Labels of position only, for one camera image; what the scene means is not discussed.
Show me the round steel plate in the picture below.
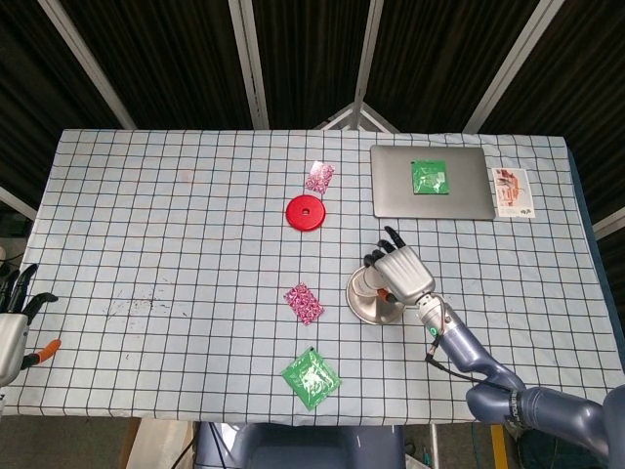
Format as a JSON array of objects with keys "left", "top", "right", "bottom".
[{"left": 345, "top": 266, "right": 406, "bottom": 325}]

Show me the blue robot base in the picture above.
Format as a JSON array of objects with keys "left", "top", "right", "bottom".
[{"left": 193, "top": 422, "right": 407, "bottom": 469}]

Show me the light blue checked tablecloth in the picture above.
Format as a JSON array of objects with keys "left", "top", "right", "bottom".
[{"left": 0, "top": 128, "right": 611, "bottom": 426}]

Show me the red round plastic disc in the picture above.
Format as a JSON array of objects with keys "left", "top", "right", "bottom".
[{"left": 285, "top": 193, "right": 328, "bottom": 233}]

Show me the white triangular frame bracket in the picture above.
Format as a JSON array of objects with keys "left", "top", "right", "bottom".
[{"left": 313, "top": 101, "right": 400, "bottom": 134}]

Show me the dark blue table cover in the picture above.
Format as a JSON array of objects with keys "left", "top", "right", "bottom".
[{"left": 565, "top": 139, "right": 614, "bottom": 304}]

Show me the large green tea packet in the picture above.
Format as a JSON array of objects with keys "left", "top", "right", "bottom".
[{"left": 279, "top": 346, "right": 343, "bottom": 412}]

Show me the small green tea packet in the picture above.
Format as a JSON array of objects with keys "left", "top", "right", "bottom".
[{"left": 409, "top": 158, "right": 451, "bottom": 196}]

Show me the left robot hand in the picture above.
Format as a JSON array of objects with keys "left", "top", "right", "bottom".
[{"left": 0, "top": 263, "right": 63, "bottom": 387}]

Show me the pink patterned packet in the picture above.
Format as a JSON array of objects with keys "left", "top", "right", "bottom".
[
  {"left": 305, "top": 160, "right": 337, "bottom": 195},
  {"left": 283, "top": 281, "right": 326, "bottom": 326}
]

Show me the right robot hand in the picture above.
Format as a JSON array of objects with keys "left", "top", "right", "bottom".
[{"left": 361, "top": 225, "right": 437, "bottom": 307}]

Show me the white metal frame bar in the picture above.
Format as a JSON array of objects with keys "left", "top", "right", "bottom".
[
  {"left": 462, "top": 0, "right": 566, "bottom": 134},
  {"left": 228, "top": 0, "right": 271, "bottom": 131},
  {"left": 592, "top": 205, "right": 625, "bottom": 241},
  {"left": 37, "top": 0, "right": 138, "bottom": 131},
  {"left": 352, "top": 0, "right": 386, "bottom": 107},
  {"left": 0, "top": 185, "right": 39, "bottom": 221}
]

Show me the white postcard with red picture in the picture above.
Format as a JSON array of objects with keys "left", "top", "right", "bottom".
[{"left": 490, "top": 167, "right": 537, "bottom": 219}]

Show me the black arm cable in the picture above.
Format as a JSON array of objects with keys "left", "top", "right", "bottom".
[{"left": 425, "top": 341, "right": 526, "bottom": 392}]

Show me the grey closed laptop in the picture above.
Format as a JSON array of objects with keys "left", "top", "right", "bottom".
[{"left": 369, "top": 145, "right": 496, "bottom": 221}]

